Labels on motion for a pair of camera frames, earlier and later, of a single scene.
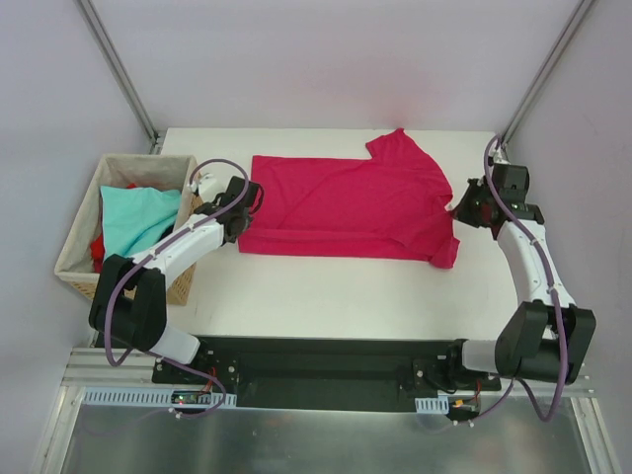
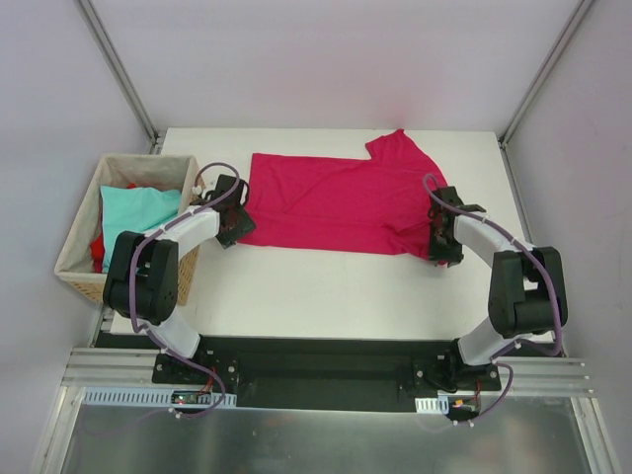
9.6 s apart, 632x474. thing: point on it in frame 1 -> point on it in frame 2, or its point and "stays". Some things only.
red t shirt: x=98 y=247 stays
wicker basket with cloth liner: x=173 y=173 stays
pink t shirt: x=395 y=203 stays
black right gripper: x=467 y=203 -> x=442 y=247
